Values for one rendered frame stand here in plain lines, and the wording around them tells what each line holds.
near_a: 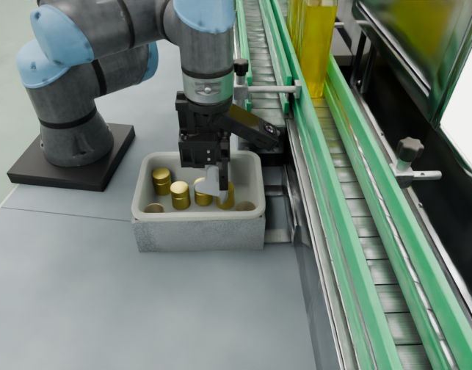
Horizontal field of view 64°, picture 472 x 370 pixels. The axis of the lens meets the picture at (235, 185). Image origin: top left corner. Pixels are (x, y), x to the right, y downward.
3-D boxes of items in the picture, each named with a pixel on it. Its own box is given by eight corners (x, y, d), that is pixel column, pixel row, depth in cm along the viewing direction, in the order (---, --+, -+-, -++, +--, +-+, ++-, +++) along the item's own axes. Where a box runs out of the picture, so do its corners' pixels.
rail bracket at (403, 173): (425, 225, 55) (463, 151, 46) (379, 226, 55) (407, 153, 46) (415, 205, 58) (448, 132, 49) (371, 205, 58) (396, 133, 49)
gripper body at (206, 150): (184, 144, 68) (178, 82, 60) (232, 143, 68) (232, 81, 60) (181, 172, 63) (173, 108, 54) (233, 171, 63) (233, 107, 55)
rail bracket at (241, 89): (296, 126, 72) (305, 64, 64) (208, 128, 72) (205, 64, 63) (294, 117, 74) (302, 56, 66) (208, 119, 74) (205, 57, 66)
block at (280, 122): (284, 156, 77) (287, 126, 72) (237, 156, 77) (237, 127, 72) (282, 144, 79) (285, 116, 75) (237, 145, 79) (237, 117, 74)
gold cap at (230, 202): (216, 210, 72) (215, 193, 69) (216, 197, 74) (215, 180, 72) (235, 209, 72) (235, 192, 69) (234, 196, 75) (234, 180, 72)
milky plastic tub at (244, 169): (264, 248, 67) (267, 215, 61) (137, 251, 67) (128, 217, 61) (258, 182, 80) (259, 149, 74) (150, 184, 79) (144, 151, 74)
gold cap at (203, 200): (194, 206, 73) (192, 189, 70) (194, 193, 75) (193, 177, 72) (213, 205, 73) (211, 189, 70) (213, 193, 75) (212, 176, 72)
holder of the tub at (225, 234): (293, 248, 68) (299, 219, 62) (139, 252, 67) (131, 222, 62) (282, 183, 80) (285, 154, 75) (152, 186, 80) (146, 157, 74)
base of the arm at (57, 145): (28, 159, 82) (9, 120, 75) (69, 120, 92) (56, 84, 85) (91, 172, 79) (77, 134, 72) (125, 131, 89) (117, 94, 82)
